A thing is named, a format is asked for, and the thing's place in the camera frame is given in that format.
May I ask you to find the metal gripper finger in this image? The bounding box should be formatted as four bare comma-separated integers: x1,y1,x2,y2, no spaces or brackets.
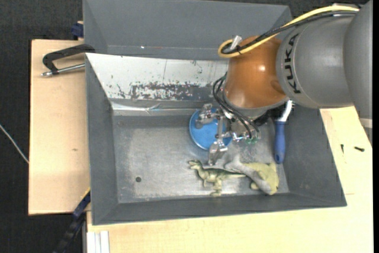
195,103,223,130
208,140,229,166

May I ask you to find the blue handled tool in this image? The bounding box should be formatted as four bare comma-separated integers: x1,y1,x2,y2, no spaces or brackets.
272,119,288,165

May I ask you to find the green toy dinosaur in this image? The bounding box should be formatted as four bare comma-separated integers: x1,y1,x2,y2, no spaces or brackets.
188,159,248,197

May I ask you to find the pale wood board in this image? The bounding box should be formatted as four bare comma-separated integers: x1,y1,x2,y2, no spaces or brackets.
28,38,91,216

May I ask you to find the grey metal bin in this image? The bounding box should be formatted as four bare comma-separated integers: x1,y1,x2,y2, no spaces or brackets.
82,0,348,226

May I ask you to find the blue round lid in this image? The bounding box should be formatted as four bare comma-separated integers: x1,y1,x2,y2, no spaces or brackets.
188,108,235,152

